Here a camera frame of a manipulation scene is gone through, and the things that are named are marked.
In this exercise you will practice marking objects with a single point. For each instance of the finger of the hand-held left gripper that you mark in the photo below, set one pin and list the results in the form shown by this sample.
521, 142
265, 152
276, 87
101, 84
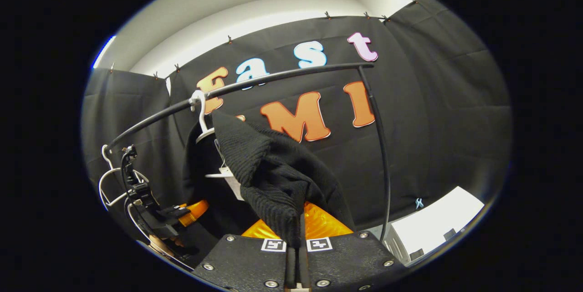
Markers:
196, 212

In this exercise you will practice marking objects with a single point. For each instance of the small light blue tie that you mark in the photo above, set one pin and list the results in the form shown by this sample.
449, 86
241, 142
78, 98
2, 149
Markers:
419, 202

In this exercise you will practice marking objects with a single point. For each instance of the black clothes rack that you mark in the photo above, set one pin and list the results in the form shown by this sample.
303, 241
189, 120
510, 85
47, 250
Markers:
296, 72

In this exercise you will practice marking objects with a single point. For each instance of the white paper garment tag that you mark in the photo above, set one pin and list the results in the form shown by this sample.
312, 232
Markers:
234, 185

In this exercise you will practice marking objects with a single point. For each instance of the black backdrop cloth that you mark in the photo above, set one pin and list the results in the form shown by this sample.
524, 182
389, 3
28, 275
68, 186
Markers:
432, 123

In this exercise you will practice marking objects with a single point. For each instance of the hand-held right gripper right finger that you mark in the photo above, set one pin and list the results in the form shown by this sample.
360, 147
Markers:
303, 264

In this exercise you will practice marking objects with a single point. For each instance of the white cabinet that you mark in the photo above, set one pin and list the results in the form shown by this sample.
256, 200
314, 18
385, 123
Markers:
437, 219

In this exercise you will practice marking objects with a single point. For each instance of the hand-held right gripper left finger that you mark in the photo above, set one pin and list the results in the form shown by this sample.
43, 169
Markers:
246, 260

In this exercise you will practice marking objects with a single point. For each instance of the white hanger with hook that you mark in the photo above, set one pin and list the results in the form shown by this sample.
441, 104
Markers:
202, 116
110, 171

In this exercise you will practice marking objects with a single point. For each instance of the black knit jacket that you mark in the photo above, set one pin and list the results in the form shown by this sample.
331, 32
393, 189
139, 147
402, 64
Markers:
273, 169

